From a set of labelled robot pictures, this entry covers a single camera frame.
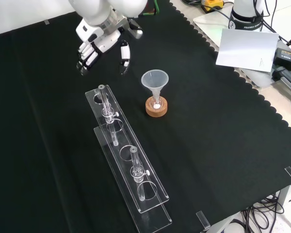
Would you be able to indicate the clear plastic funnel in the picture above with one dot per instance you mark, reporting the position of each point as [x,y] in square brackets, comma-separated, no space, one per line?
[155,83]

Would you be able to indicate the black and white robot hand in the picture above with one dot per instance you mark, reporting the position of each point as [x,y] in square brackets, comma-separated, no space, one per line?
[97,38]

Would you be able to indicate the grey table leg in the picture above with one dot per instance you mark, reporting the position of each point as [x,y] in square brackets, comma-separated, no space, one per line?
[286,194]

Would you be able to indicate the grey base plate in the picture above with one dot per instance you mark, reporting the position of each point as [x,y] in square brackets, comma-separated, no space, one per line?
[208,23]

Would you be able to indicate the yellow stop button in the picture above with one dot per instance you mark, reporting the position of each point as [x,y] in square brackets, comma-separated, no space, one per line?
[211,3]

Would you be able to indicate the black cloth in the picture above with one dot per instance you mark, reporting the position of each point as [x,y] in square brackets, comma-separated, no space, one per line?
[208,133]

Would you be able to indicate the clear acrylic funnel stand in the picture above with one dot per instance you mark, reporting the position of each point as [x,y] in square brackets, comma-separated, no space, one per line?
[126,155]

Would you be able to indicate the grey tape piece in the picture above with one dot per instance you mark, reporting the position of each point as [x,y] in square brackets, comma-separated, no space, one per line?
[46,22]

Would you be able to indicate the round-bottom glass flask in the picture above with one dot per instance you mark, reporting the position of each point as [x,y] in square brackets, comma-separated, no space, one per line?
[160,103]

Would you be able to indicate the black power adapter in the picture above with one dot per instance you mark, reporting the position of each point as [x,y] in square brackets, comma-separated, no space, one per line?
[287,57]

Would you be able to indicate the pale board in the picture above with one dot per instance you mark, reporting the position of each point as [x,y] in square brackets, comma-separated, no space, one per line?
[247,48]

